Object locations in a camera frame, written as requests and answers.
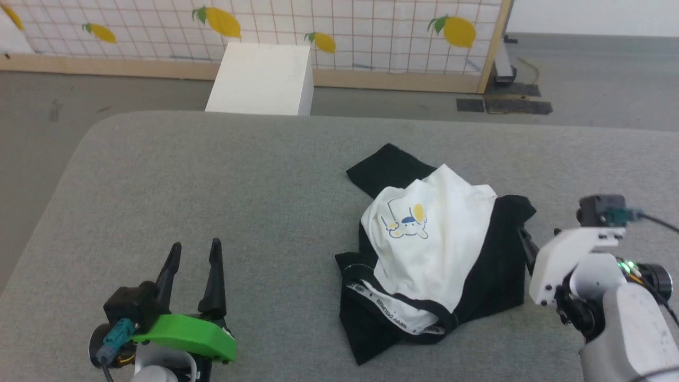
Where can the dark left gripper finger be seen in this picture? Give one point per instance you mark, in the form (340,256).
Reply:
(168,276)
(215,286)

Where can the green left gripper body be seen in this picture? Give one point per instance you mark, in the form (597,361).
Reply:
(196,334)

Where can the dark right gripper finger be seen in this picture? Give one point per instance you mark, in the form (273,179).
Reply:
(529,252)

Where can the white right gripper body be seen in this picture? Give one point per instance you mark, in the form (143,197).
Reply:
(557,260)

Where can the black and white t-shirt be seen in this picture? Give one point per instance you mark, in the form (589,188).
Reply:
(440,239)

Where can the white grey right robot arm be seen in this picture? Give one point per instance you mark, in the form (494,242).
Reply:
(631,329)

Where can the large black floor mat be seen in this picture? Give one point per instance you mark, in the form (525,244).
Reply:
(517,106)

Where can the small black floor mat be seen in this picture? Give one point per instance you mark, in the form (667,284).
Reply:
(470,105)

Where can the grey metal stand foot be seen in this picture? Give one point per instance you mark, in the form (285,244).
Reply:
(504,66)

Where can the lemon print partition screen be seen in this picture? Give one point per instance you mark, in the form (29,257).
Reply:
(371,32)

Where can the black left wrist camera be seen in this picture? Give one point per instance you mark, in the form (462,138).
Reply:
(130,305)

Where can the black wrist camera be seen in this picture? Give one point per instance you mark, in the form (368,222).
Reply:
(130,305)
(599,209)

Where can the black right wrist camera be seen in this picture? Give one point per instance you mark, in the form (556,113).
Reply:
(599,209)

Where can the white box pedestal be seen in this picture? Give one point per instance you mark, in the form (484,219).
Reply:
(260,79)

